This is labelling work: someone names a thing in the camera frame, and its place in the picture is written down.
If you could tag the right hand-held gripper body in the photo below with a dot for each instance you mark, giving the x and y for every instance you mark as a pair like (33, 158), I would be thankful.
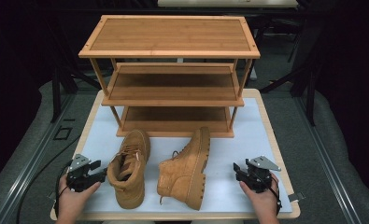
(258, 179)

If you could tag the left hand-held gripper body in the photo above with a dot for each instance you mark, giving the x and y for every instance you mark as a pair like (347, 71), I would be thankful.
(79, 177)

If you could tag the tan suede boot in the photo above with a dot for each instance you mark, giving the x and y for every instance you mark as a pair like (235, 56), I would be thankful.
(132, 186)
(185, 174)

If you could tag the three-tier wooden shoe rack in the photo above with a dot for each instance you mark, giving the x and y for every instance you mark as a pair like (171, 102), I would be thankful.
(169, 37)

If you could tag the person's right hand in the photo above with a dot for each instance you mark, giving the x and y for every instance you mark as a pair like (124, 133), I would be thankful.
(261, 202)

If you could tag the person's left hand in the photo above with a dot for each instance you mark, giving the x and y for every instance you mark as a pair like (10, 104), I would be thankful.
(71, 202)

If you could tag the grey table edge clip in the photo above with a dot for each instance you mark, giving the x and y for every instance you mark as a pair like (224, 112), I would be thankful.
(51, 195)
(296, 196)

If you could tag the black metal stand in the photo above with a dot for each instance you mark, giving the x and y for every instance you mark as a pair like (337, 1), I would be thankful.
(311, 96)
(55, 93)

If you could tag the grey metal floor rail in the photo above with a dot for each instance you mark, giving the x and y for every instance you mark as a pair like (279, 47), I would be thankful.
(23, 174)
(325, 155)

